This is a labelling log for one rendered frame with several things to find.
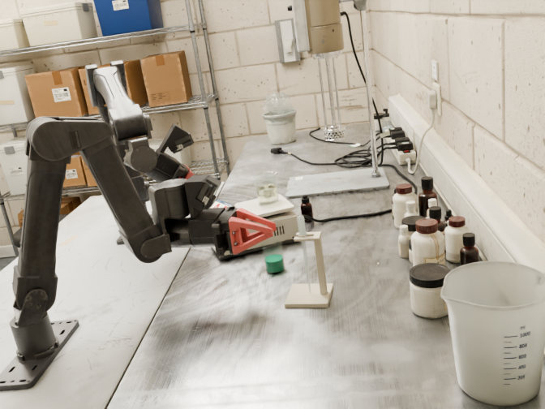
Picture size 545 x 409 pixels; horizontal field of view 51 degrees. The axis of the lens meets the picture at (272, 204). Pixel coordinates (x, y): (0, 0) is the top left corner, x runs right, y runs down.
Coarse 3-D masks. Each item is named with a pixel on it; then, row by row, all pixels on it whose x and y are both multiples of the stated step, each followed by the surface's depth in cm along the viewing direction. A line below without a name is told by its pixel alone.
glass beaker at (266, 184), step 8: (256, 176) 135; (264, 176) 136; (272, 176) 131; (256, 184) 133; (264, 184) 131; (272, 184) 132; (256, 192) 134; (264, 192) 132; (272, 192) 132; (264, 200) 133; (272, 200) 133
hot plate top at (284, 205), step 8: (248, 200) 139; (256, 200) 138; (280, 200) 136; (288, 200) 135; (248, 208) 134; (256, 208) 133; (264, 208) 132; (272, 208) 131; (280, 208) 131; (288, 208) 130; (264, 216) 129
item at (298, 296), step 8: (312, 232) 103; (320, 232) 103; (296, 240) 102; (304, 240) 101; (320, 240) 102; (320, 248) 102; (320, 256) 103; (320, 264) 103; (320, 272) 104; (320, 280) 104; (296, 288) 109; (304, 288) 108; (312, 288) 108; (320, 288) 105; (328, 288) 107; (288, 296) 106; (296, 296) 106; (304, 296) 105; (312, 296) 105; (320, 296) 105; (328, 296) 104; (288, 304) 104; (296, 304) 103; (304, 304) 103; (312, 304) 102; (320, 304) 102
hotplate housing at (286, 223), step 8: (272, 216) 131; (280, 216) 131; (288, 216) 131; (296, 216) 131; (280, 224) 130; (288, 224) 131; (296, 224) 131; (272, 232) 130; (280, 232) 131; (288, 232) 131; (296, 232) 132; (264, 240) 130; (288, 240) 132; (248, 248) 129; (256, 248) 130; (232, 256) 129
